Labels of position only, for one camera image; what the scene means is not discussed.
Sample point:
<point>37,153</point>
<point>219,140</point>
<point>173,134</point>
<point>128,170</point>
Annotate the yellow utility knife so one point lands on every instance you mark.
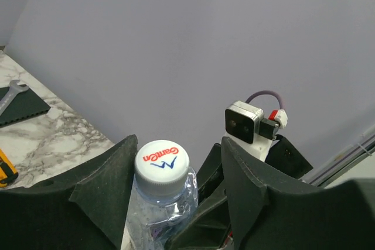
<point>8,171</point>

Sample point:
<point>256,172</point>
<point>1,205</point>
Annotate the black box rear right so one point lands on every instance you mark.
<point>25,106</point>

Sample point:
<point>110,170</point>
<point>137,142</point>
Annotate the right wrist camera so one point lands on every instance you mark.
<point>248,126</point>

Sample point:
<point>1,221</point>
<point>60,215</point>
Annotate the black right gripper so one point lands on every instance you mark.
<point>283,156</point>

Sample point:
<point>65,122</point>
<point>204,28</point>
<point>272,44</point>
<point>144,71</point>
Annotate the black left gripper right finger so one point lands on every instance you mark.
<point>271,210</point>

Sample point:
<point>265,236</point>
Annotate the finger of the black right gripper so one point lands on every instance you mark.
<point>208,228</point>

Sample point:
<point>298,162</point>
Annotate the clear crushed bottle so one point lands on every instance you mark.
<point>164,194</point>

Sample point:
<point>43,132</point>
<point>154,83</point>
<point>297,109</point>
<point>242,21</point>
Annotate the silver wrench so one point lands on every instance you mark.
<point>14,90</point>

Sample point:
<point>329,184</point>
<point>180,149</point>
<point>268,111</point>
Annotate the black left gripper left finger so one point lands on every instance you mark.
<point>82,208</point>

